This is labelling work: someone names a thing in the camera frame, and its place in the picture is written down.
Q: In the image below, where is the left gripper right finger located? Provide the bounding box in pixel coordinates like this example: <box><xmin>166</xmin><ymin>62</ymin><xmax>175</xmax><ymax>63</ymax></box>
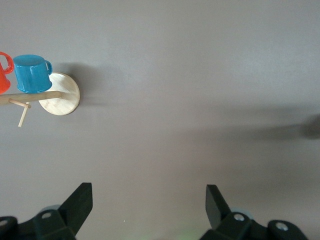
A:
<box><xmin>199</xmin><ymin>184</ymin><xmax>269</xmax><ymax>240</ymax></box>

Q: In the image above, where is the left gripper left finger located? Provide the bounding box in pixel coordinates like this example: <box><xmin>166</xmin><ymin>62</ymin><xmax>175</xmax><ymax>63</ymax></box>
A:
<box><xmin>32</xmin><ymin>182</ymin><xmax>94</xmax><ymax>240</ymax></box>

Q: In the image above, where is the wooden mug tree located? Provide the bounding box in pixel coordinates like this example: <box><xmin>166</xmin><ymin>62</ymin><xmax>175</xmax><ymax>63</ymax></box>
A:
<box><xmin>0</xmin><ymin>72</ymin><xmax>81</xmax><ymax>128</ymax></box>

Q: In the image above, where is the teal enamel mug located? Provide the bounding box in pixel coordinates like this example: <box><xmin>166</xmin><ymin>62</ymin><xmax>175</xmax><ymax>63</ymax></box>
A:
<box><xmin>12</xmin><ymin>54</ymin><xmax>54</xmax><ymax>94</ymax></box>

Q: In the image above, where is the orange enamel mug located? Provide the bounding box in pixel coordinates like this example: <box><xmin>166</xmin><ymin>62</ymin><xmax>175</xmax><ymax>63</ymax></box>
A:
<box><xmin>0</xmin><ymin>51</ymin><xmax>15</xmax><ymax>95</ymax></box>

